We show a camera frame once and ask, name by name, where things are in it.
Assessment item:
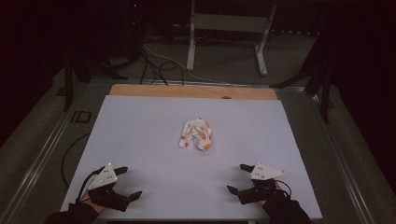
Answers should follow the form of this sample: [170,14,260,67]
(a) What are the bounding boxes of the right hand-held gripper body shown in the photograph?
[236,163,288,205]

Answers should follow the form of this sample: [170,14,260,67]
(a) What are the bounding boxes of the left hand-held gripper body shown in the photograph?
[87,162,132,213]

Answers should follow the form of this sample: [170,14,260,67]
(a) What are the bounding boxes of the white fruit print garment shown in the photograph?
[177,117,214,152]

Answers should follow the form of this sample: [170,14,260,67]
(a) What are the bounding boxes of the person's right hand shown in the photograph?
[259,181,283,207]

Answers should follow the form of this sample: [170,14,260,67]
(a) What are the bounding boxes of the person's left hand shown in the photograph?
[81,197,107,215]

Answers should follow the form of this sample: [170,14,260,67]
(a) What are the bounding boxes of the pale lilac table mat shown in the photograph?
[60,94,323,221]

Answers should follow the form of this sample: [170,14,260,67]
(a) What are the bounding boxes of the black tripod stand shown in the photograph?
[269,31,335,125]

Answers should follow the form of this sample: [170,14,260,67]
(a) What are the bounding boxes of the white metal stand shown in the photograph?
[186,0,278,77]

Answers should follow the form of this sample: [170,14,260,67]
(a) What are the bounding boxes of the left hand-held gripper black cable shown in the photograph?
[75,167,106,205]

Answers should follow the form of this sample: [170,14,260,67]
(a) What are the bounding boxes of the hand-held gripper black cable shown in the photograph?
[273,178,293,200]
[75,167,106,205]

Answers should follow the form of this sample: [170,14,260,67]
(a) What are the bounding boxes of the right hand-held gripper black cable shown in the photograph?
[273,178,293,200]

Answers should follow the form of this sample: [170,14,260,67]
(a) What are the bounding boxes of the black floor cable loop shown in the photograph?
[61,132,92,189]

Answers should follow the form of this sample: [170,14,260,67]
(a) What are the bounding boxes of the aluminium floor rail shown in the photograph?
[306,91,376,224]
[0,79,94,224]

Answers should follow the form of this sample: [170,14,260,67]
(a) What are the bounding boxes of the tangled black floor cables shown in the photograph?
[138,46,186,87]

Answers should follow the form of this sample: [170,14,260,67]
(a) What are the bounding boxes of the white floor cable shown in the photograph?
[141,42,233,86]

